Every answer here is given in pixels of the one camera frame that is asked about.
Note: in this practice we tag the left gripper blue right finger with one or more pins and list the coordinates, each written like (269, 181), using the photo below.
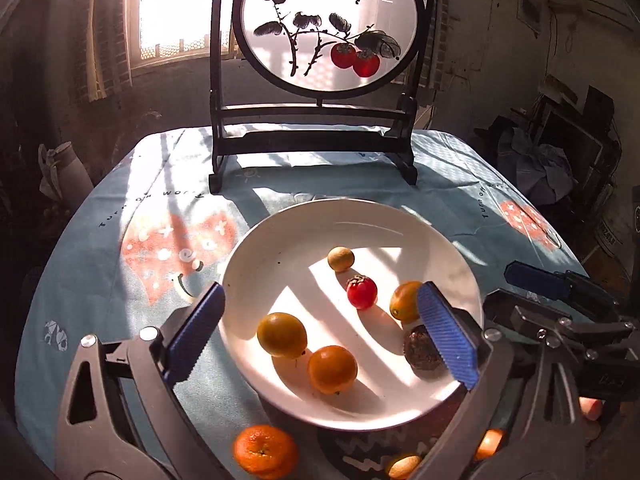
(520, 418)

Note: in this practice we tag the left window curtain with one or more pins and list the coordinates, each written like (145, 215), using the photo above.
(103, 63)

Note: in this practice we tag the small yellow-green kumquat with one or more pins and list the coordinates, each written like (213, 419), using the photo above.
(340, 259)

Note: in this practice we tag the yellow-orange fruit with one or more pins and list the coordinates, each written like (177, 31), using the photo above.
(282, 335)

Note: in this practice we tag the person's right hand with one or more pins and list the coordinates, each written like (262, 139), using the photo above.
(591, 411)

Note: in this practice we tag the large bumpy mandarin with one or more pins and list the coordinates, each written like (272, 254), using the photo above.
(265, 452)

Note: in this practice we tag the dark clutter pile right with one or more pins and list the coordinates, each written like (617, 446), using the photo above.
(556, 153)

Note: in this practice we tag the orange fruit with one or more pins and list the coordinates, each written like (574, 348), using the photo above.
(403, 304)

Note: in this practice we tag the window curtain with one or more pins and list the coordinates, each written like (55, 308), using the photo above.
(103, 63)
(435, 54)

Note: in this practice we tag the dark water chestnut front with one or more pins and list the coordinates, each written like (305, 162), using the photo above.
(420, 351)

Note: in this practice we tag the right window curtain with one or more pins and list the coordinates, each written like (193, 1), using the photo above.
(435, 54)

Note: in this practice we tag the red cherry tomato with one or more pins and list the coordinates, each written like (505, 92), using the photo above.
(361, 292)

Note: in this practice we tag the white jug with cloth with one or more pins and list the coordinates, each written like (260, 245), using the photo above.
(64, 178)

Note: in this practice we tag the light blue tablecloth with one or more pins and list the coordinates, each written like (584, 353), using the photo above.
(150, 235)

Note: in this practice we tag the large orange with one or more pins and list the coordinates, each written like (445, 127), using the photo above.
(332, 369)

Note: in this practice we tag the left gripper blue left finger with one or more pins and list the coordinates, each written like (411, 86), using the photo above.
(97, 438)

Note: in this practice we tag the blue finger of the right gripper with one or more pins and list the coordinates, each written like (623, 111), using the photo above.
(514, 312)
(576, 290)

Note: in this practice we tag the white round plate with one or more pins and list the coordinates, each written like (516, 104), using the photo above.
(281, 266)

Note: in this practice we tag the round painted table screen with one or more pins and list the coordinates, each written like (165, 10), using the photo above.
(351, 67)

